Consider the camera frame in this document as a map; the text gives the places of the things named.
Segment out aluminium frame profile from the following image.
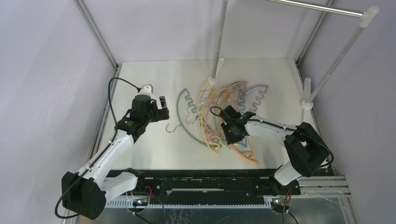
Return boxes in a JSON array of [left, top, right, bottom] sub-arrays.
[[296, 0, 359, 224], [60, 0, 122, 224]]

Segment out dark green plastic hanger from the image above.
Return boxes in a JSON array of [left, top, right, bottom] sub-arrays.
[[165, 88, 218, 149]]

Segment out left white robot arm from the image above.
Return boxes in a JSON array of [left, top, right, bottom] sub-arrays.
[[55, 94, 170, 220]]

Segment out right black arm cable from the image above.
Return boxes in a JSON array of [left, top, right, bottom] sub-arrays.
[[210, 106, 335, 169]]

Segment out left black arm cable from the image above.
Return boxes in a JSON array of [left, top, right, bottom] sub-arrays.
[[55, 77, 143, 219]]

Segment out purple plastic hanger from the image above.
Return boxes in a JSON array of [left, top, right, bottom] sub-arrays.
[[244, 84, 269, 112]]

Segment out white clothes rack left post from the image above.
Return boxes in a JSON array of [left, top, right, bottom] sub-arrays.
[[208, 0, 228, 87]]

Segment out teal plastic hanger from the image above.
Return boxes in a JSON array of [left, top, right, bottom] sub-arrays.
[[229, 87, 249, 148]]

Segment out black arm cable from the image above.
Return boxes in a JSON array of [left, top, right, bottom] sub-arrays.
[[55, 77, 143, 219], [210, 106, 335, 169]]

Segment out right small circuit board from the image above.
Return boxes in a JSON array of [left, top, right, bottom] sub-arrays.
[[271, 199, 284, 207]]

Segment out small circuit board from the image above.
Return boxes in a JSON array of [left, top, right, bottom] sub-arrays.
[[132, 199, 149, 207], [271, 199, 284, 207]]

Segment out left aluminium frame profile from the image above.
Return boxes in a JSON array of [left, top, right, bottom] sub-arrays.
[[60, 0, 122, 224]]

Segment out light green plastic hanger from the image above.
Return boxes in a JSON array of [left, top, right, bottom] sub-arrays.
[[213, 88, 233, 149]]

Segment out left small circuit board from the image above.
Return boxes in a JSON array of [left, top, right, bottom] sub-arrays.
[[132, 199, 149, 207]]

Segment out right aluminium frame profile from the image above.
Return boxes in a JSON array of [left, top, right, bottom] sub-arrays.
[[296, 0, 359, 224]]

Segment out pink plastic hanger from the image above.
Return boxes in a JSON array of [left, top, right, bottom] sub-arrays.
[[198, 81, 247, 151]]

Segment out chrome clothes rack bar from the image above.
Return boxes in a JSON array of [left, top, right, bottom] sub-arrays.
[[268, 0, 365, 18]]

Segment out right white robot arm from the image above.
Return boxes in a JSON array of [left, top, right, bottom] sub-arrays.
[[217, 105, 333, 194]]

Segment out orange plastic hanger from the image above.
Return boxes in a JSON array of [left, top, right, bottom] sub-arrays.
[[224, 81, 258, 164]]

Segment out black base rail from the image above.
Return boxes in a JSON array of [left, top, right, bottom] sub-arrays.
[[105, 168, 335, 206]]

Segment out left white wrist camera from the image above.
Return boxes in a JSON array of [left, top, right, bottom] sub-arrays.
[[138, 84, 155, 99]]

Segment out white slotted cable duct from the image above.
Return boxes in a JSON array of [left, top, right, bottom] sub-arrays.
[[105, 196, 273, 209]]

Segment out pale yellow plastic hanger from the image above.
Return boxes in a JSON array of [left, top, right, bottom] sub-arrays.
[[197, 80, 216, 112]]

